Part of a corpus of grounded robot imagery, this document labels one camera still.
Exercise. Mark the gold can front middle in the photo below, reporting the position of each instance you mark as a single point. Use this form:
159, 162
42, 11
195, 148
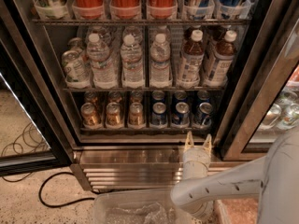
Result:
114, 114

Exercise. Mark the brown tea bottle left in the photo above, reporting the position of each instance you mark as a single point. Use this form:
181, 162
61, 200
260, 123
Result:
192, 55

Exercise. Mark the clear plastic bin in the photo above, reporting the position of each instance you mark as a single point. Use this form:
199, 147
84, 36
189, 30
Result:
146, 206

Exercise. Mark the bin with pink bubble wrap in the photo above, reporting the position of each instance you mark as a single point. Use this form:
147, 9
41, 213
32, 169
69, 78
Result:
236, 211

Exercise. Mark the gold can rear left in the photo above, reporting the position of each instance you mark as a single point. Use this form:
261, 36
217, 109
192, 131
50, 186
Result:
91, 97

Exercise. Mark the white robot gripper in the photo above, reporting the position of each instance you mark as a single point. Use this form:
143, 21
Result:
196, 157

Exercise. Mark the green white bottle top shelf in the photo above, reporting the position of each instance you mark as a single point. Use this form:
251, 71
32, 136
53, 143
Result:
51, 9

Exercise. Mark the clear water bottle left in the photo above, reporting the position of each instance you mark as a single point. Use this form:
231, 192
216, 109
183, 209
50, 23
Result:
102, 64

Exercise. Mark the clear water bottle middle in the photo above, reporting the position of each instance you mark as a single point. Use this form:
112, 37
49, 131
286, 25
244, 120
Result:
132, 63

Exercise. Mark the clear water bottle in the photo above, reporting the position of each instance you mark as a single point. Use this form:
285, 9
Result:
102, 64
160, 53
132, 63

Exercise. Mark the gold can front left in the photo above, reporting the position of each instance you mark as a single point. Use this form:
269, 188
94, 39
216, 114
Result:
90, 114

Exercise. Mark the open glass fridge door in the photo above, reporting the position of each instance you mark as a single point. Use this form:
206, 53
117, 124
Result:
27, 142

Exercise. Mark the clear water bottle right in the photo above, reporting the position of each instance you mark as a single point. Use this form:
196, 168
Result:
160, 53

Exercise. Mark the gold can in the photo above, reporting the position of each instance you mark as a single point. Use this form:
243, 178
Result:
136, 97
90, 114
115, 96
91, 97
114, 114
136, 114

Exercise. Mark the gold can rear middle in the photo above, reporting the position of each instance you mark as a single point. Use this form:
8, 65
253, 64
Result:
115, 96

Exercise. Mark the gold can rear right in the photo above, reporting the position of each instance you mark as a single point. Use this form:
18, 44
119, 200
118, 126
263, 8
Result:
136, 97

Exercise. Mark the brown tea bottle right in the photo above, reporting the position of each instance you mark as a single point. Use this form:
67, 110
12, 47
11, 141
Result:
219, 60

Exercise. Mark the blue pepsi can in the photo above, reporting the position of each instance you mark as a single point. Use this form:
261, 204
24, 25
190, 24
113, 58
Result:
180, 115
158, 97
158, 114
179, 96
203, 97
203, 114

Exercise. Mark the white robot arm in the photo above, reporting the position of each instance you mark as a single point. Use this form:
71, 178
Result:
273, 179

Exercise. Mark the red coca-cola bottle middle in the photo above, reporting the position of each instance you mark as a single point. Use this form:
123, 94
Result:
125, 9

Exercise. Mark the silver green can rear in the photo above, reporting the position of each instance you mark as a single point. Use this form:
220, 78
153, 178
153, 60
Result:
76, 43

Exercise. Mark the gold can front right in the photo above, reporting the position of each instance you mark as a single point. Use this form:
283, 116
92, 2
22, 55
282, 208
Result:
136, 114

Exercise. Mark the silver can behind right door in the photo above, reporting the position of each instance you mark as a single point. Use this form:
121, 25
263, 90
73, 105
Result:
289, 117

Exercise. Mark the blue pepsi bottle left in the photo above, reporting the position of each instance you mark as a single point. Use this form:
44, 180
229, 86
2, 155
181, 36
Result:
196, 9

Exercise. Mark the red coca-cola bottle right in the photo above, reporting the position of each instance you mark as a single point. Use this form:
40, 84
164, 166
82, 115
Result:
161, 9

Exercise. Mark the stainless steel fridge grille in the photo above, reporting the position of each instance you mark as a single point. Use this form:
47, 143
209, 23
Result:
153, 168

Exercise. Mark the brown tea bottle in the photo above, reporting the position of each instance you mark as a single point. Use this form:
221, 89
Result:
192, 55
219, 60

